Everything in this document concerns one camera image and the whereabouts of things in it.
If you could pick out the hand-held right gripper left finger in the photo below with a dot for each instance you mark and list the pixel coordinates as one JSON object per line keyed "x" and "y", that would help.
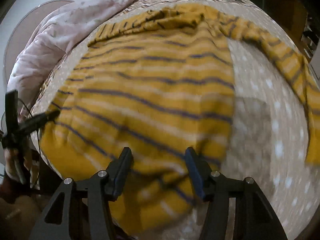
{"x": 119, "y": 173}

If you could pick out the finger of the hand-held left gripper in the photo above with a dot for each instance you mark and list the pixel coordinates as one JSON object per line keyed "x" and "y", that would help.
{"x": 43, "y": 118}
{"x": 12, "y": 110}

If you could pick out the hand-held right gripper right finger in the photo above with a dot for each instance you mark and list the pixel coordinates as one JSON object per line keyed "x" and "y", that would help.
{"x": 196, "y": 173}

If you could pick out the yellow striped sweater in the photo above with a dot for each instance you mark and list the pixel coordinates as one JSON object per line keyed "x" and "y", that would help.
{"x": 150, "y": 100}

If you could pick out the person's left hand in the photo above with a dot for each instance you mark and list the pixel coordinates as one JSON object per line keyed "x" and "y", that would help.
{"x": 11, "y": 163}

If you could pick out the pink quilted blanket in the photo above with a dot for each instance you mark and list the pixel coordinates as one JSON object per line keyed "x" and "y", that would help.
{"x": 57, "y": 35}

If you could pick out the beige dotted bed sheet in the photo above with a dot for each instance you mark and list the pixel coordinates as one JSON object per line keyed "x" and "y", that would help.
{"x": 265, "y": 120}

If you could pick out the dark wooden furniture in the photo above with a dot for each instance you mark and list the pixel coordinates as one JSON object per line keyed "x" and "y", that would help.
{"x": 277, "y": 5}

